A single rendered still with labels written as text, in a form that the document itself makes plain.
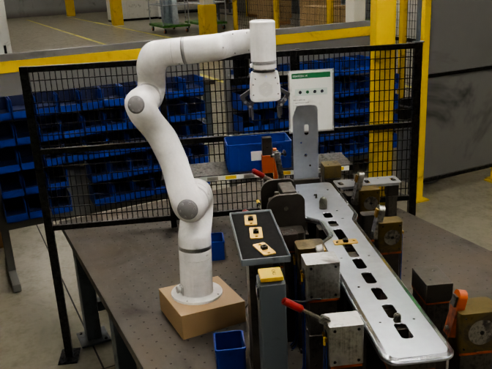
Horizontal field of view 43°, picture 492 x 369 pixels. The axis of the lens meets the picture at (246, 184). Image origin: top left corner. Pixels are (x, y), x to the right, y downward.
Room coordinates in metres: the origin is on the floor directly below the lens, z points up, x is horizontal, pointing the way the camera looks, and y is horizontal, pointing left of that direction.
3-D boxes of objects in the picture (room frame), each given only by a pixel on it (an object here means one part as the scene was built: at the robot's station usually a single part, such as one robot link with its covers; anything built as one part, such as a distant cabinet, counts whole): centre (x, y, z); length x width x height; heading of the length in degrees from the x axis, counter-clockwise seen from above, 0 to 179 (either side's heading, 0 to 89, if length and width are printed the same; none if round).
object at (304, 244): (1.83, -0.18, 0.89); 0.12 x 0.08 x 0.38; 96
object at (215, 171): (2.88, -0.05, 1.02); 0.90 x 0.22 x 0.03; 96
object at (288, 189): (2.09, -0.12, 0.95); 0.18 x 0.13 x 0.49; 6
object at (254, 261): (1.74, -0.03, 1.16); 0.37 x 0.14 x 0.02; 6
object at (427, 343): (1.99, -0.35, 1.00); 1.38 x 0.22 x 0.02; 6
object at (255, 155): (2.88, -0.06, 1.10); 0.30 x 0.17 x 0.13; 96
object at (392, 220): (2.09, -0.52, 0.87); 0.12 x 0.07 x 0.35; 96
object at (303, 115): (2.73, -0.28, 1.17); 0.12 x 0.01 x 0.34; 96
